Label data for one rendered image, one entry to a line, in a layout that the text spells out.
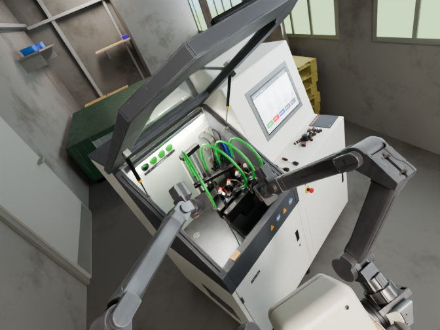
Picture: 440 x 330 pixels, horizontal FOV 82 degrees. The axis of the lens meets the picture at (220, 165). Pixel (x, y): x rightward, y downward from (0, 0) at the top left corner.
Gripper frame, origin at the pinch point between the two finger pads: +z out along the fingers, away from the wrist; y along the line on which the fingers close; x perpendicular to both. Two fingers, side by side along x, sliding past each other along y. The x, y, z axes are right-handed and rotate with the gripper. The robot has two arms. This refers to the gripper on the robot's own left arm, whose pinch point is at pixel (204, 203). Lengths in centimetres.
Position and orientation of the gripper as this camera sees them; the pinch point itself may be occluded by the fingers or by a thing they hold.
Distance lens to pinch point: 110.7
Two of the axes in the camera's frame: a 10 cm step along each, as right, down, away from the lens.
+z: 2.1, 0.9, 9.7
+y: -8.2, 5.6, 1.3
